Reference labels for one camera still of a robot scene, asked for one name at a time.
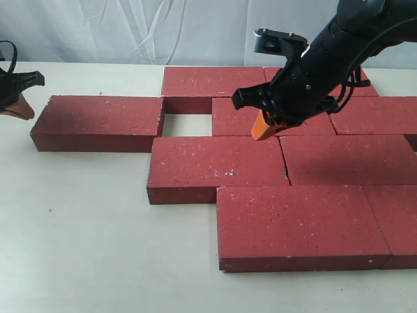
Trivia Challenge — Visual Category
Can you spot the back row right brick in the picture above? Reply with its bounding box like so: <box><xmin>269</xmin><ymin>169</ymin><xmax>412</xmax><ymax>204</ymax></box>
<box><xmin>263</xmin><ymin>67</ymin><xmax>379</xmax><ymax>98</ymax></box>

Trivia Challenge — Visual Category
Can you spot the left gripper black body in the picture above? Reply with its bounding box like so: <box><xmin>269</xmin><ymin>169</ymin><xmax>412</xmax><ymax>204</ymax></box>
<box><xmin>1</xmin><ymin>69</ymin><xmax>19</xmax><ymax>108</ymax></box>

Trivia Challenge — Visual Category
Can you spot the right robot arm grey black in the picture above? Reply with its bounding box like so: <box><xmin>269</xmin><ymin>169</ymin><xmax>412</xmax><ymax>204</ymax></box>
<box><xmin>232</xmin><ymin>1</ymin><xmax>416</xmax><ymax>141</ymax></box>

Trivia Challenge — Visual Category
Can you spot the back row left brick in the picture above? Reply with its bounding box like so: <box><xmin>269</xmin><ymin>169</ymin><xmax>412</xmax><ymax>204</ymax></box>
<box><xmin>161</xmin><ymin>67</ymin><xmax>266</xmax><ymax>114</ymax></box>

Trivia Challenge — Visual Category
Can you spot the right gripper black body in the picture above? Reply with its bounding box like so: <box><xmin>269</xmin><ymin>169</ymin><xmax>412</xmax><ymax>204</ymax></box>
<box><xmin>263</xmin><ymin>16</ymin><xmax>375</xmax><ymax>128</ymax></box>

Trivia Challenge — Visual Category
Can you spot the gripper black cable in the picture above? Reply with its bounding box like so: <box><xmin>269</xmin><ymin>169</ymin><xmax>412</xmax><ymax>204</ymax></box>
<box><xmin>0</xmin><ymin>40</ymin><xmax>19</xmax><ymax>74</ymax></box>
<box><xmin>328</xmin><ymin>16</ymin><xmax>417</xmax><ymax>115</ymax></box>

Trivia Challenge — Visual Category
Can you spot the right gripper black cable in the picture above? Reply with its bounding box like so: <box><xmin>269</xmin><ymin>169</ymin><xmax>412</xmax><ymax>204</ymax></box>
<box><xmin>328</xmin><ymin>16</ymin><xmax>417</xmax><ymax>115</ymax></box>

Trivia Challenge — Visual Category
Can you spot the white fabric backdrop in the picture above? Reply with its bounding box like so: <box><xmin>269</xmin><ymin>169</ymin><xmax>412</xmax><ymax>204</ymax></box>
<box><xmin>0</xmin><ymin>0</ymin><xmax>417</xmax><ymax>70</ymax></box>

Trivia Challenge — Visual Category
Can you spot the second row right brick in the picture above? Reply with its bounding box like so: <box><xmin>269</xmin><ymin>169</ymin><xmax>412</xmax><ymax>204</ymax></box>
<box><xmin>330</xmin><ymin>97</ymin><xmax>416</xmax><ymax>150</ymax></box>

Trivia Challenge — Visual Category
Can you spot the third row red brick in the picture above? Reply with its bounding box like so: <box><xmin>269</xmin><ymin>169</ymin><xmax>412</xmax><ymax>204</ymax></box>
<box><xmin>280</xmin><ymin>135</ymin><xmax>416</xmax><ymax>186</ymax></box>

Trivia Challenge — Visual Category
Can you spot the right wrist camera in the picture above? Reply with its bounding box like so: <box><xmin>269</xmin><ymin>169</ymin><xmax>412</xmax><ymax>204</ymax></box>
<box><xmin>253</xmin><ymin>28</ymin><xmax>308</xmax><ymax>57</ymax></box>

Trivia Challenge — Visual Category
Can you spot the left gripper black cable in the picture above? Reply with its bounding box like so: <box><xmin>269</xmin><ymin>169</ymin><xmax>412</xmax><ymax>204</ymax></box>
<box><xmin>0</xmin><ymin>40</ymin><xmax>19</xmax><ymax>74</ymax></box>

